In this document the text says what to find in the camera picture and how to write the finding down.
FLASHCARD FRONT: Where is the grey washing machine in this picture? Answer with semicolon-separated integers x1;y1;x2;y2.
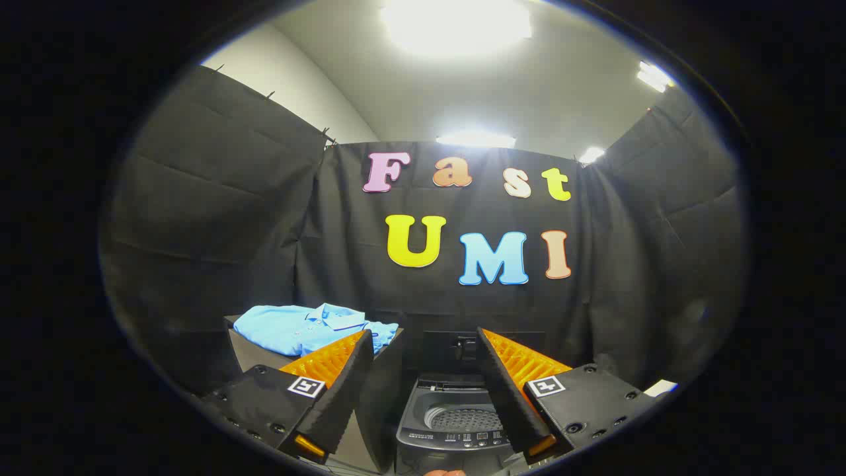
395;372;529;476

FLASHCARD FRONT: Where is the black backdrop cloth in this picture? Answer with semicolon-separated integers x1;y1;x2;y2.
99;65;749;401

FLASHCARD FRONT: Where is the light blue polo shirt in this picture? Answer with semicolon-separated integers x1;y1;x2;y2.
233;303;400;358

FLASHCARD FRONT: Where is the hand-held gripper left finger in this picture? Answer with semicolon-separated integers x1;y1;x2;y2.
202;330;375;462

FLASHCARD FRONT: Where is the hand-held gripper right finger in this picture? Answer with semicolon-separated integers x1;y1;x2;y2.
476;327;659;465

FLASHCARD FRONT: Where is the grey cabinet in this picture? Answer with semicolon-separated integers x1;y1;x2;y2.
223;315;405;474

